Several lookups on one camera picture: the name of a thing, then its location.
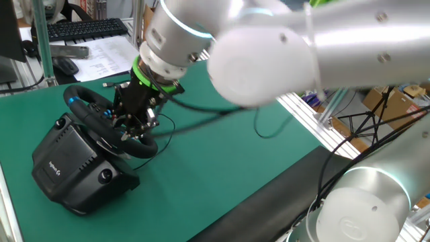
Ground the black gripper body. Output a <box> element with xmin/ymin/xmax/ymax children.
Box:
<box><xmin>114</xmin><ymin>75</ymin><xmax>185</xmax><ymax>127</ymax></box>

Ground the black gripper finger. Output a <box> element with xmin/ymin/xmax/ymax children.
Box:
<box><xmin>112</xmin><ymin>112</ymin><xmax>144</xmax><ymax>142</ymax></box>
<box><xmin>142</xmin><ymin>107</ymin><xmax>161</xmax><ymax>130</ymax></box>

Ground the black leather steering wheel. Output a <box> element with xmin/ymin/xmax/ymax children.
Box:
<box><xmin>62</xmin><ymin>84</ymin><xmax>159</xmax><ymax>159</ymax></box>

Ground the black Logitech wheel base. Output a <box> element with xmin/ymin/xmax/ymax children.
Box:
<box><xmin>31</xmin><ymin>112</ymin><xmax>141</xmax><ymax>216</ymax></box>

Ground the white printed paper sheet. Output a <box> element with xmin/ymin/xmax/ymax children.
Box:
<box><xmin>72</xmin><ymin>35</ymin><xmax>140</xmax><ymax>83</ymax></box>

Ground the cardboard box with orange tape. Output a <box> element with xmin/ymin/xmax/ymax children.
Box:
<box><xmin>142</xmin><ymin>5</ymin><xmax>155</xmax><ymax>33</ymax></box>

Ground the black computer mouse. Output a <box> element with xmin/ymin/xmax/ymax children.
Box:
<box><xmin>52</xmin><ymin>56</ymin><xmax>80</xmax><ymax>76</ymax></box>

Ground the black computer keyboard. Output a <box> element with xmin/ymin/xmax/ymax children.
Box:
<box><xmin>46</xmin><ymin>17</ymin><xmax>129</xmax><ymax>43</ymax></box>

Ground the green table mat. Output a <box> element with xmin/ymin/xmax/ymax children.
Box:
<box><xmin>0</xmin><ymin>60</ymin><xmax>325</xmax><ymax>242</ymax></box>

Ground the black foam strip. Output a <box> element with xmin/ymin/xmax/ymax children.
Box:
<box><xmin>187</xmin><ymin>146</ymin><xmax>353</xmax><ymax>242</ymax></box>

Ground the black computer monitor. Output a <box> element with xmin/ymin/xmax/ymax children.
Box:
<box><xmin>0</xmin><ymin>0</ymin><xmax>28</xmax><ymax>85</ymax></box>

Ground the blue white patterned bag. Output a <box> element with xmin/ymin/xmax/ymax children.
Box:
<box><xmin>301</xmin><ymin>90</ymin><xmax>325</xmax><ymax>108</ymax></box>

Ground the open cardboard box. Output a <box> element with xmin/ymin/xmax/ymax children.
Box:
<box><xmin>361</xmin><ymin>85</ymin><xmax>430</xmax><ymax>130</ymax></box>

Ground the green flange ring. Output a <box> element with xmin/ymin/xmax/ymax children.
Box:
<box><xmin>131</xmin><ymin>55</ymin><xmax>179</xmax><ymax>95</ymax></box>

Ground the thin black USB cable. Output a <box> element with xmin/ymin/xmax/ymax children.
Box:
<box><xmin>102</xmin><ymin>80</ymin><xmax>177</xmax><ymax>171</ymax></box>

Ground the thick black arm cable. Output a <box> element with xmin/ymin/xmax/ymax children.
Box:
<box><xmin>144</xmin><ymin>63</ymin><xmax>430</xmax><ymax>216</ymax></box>

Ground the aluminium frame post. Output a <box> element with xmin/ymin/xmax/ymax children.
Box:
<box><xmin>317</xmin><ymin>87</ymin><xmax>350</xmax><ymax>125</ymax></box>
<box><xmin>30</xmin><ymin>0</ymin><xmax>58</xmax><ymax>87</ymax></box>
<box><xmin>132</xmin><ymin>0</ymin><xmax>146</xmax><ymax>46</ymax></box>

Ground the thin black hanging cable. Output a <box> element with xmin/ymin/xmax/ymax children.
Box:
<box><xmin>253</xmin><ymin>107</ymin><xmax>295</xmax><ymax>139</ymax></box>

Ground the black camera tripod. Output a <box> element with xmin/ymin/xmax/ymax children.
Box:
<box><xmin>337</xmin><ymin>85</ymin><xmax>430</xmax><ymax>145</ymax></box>

